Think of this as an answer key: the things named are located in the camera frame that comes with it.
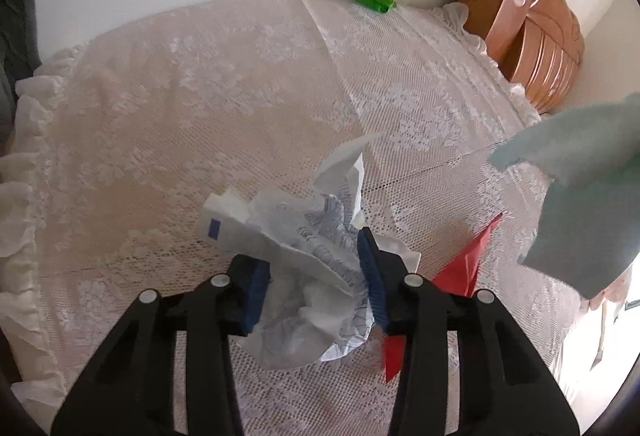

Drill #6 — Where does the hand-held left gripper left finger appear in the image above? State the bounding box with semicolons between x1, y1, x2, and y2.
50;253;273;436

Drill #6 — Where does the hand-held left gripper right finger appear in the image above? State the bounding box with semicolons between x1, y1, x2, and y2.
357;226;581;436

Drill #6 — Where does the white paper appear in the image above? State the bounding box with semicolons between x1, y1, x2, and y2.
200;132;422;371

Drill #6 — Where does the light blue cloth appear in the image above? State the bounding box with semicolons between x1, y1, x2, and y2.
487;94;640;301

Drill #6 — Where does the red paper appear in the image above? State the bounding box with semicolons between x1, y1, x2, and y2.
382;212;504;382

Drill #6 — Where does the white lace bedspread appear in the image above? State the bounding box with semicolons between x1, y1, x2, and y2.
0;0;588;436

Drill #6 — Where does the wooden headboard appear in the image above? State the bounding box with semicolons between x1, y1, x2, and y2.
500;0;586;115

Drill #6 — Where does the wooden nightstand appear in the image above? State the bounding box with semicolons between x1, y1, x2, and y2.
456;0;533;62

